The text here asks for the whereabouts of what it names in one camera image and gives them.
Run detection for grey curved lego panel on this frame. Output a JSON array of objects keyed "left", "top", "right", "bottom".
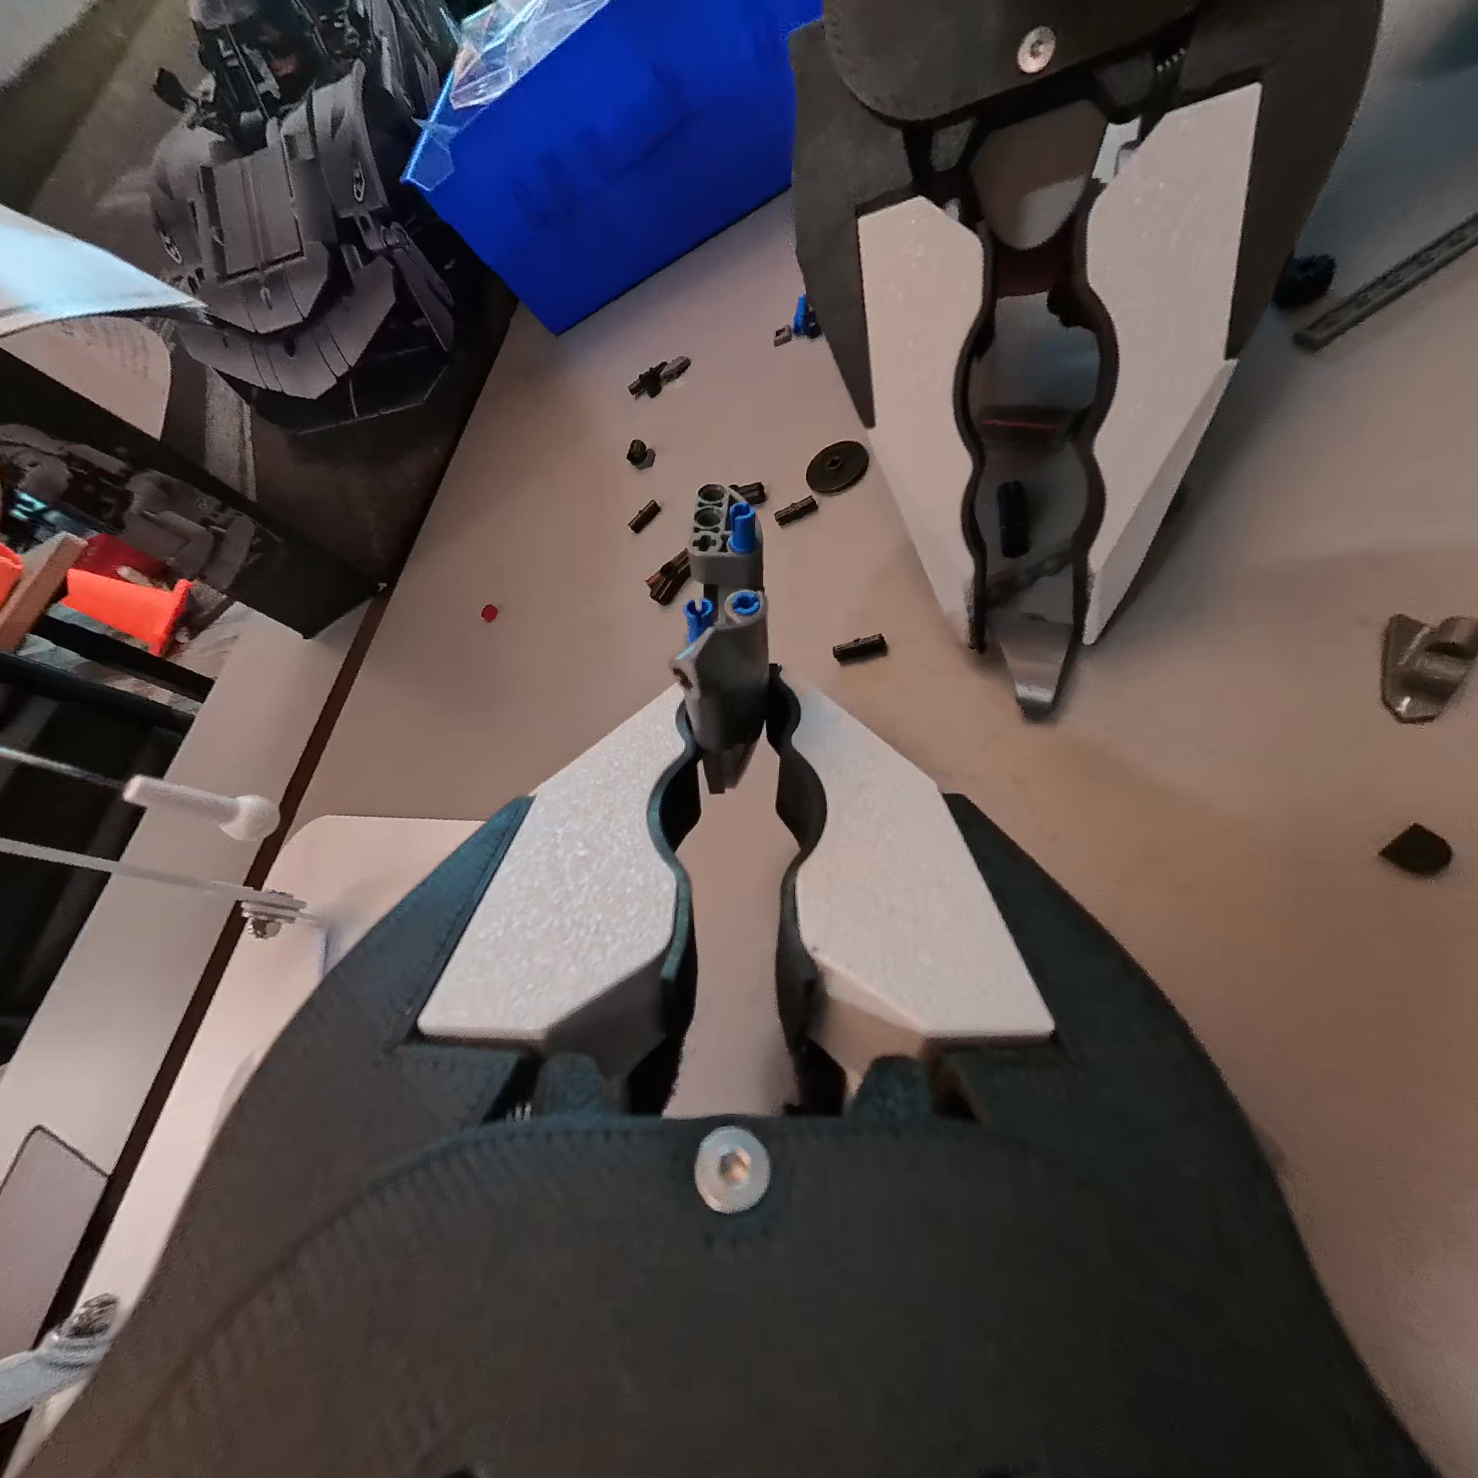
[{"left": 997, "top": 608, "right": 1088, "bottom": 719}]

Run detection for orange plastic object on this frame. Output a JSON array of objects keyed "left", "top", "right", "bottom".
[{"left": 0, "top": 533, "right": 196, "bottom": 659}]

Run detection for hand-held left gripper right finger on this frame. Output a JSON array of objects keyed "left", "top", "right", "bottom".
[{"left": 763, "top": 663, "right": 1057, "bottom": 1115}]

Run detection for clear plastic bags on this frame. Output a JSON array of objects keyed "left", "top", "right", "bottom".
[{"left": 443, "top": 0, "right": 647, "bottom": 117}]

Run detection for grey triangular lego piece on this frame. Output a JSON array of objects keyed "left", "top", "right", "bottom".
[{"left": 1379, "top": 614, "right": 1478, "bottom": 725}]

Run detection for grey lego assembly blue pins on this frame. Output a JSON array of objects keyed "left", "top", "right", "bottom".
[{"left": 671, "top": 482, "right": 775, "bottom": 795}]

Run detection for grey lego beam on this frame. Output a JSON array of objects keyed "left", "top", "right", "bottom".
[{"left": 1293, "top": 220, "right": 1478, "bottom": 352}]

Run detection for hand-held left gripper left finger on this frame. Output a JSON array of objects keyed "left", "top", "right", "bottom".
[{"left": 415, "top": 681, "right": 703, "bottom": 1115}]

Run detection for page holder wire white tip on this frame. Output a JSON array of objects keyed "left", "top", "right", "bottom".
[{"left": 0, "top": 744, "right": 281, "bottom": 842}]

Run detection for white instruction booklet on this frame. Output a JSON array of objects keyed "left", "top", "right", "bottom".
[{"left": 0, "top": 202, "right": 209, "bottom": 445}]

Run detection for lego set box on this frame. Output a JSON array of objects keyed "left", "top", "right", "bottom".
[{"left": 0, "top": 0, "right": 520, "bottom": 642}]

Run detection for wooden book stand board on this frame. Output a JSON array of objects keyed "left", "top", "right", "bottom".
[{"left": 0, "top": 531, "right": 91, "bottom": 652}]

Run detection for clear sticker sheet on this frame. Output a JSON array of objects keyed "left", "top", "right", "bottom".
[{"left": 0, "top": 1126, "right": 110, "bottom": 1353}]

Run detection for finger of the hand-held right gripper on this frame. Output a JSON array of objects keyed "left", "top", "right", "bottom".
[
  {"left": 1044, "top": 79, "right": 1263, "bottom": 647},
  {"left": 856, "top": 193, "right": 992, "bottom": 652}
]

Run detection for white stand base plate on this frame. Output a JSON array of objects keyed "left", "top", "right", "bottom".
[{"left": 68, "top": 812, "right": 492, "bottom": 1363}]

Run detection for blue plastic bin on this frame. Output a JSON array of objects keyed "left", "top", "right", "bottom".
[{"left": 401, "top": 0, "right": 856, "bottom": 336}]

